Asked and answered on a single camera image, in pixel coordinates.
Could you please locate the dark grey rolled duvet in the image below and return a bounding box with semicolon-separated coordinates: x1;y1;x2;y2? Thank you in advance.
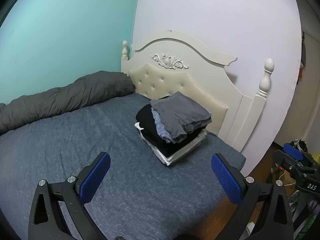
1;71;135;134

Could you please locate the blue speckled bed sheet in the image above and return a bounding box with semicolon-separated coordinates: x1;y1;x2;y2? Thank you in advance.
1;93;246;239

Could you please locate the stack of folded clothes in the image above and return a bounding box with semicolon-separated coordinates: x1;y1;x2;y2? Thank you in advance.
135;92;212;166

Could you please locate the cream tufted headboard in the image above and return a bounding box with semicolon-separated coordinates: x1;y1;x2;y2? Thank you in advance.
121;30;274;152

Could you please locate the grey t-shirt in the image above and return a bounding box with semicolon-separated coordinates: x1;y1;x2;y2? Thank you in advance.
150;92;212;144

